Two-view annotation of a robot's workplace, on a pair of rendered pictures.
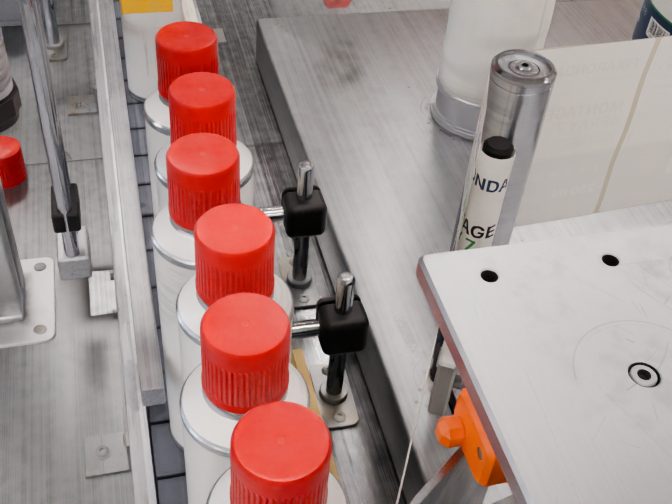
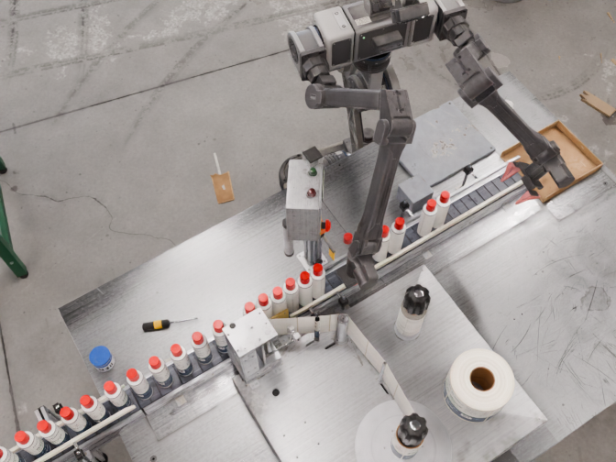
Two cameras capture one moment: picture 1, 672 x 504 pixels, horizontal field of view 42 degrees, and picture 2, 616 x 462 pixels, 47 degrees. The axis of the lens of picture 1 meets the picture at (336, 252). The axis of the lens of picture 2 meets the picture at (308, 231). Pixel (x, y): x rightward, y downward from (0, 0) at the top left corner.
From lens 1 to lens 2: 2.06 m
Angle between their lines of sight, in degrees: 47
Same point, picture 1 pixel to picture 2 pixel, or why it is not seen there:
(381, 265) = not seen: hidden behind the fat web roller
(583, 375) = (249, 323)
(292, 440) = (249, 307)
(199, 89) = (304, 275)
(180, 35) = (317, 267)
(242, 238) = (276, 291)
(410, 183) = (370, 320)
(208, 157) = (290, 282)
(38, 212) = (339, 252)
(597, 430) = (244, 324)
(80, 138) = not seen: hidden behind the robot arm
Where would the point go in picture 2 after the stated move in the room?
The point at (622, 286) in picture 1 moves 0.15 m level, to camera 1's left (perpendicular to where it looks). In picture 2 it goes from (262, 324) to (252, 281)
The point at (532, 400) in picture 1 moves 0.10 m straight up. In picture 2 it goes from (246, 319) to (243, 306)
